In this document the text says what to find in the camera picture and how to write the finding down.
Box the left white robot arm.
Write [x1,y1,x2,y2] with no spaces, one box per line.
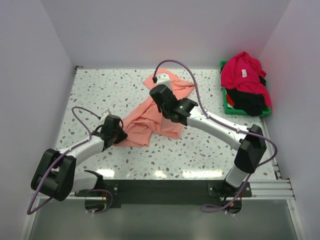
[30,114,128,201]

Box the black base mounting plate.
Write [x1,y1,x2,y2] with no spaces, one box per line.
[74,179,252,213]

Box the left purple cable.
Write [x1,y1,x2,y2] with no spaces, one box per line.
[26,106,115,216]

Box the aluminium frame rail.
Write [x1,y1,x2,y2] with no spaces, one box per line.
[18,117,307,240]

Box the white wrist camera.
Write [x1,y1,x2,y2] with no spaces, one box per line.
[100,110,110,123]
[152,72,172,90]

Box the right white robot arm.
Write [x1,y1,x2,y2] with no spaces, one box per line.
[149,84,267,197]

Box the green plastic bin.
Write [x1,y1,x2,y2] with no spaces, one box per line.
[220,62,272,117]

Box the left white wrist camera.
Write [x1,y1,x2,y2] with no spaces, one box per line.
[100,110,110,123]

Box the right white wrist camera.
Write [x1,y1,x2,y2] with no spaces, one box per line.
[152,72,172,90]

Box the magenta red t shirt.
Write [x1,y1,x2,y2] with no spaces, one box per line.
[220,51,272,107]

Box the black t shirt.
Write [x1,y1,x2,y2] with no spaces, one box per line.
[221,74,272,116]

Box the salmon pink t shirt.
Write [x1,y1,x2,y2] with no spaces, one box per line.
[115,68,195,147]

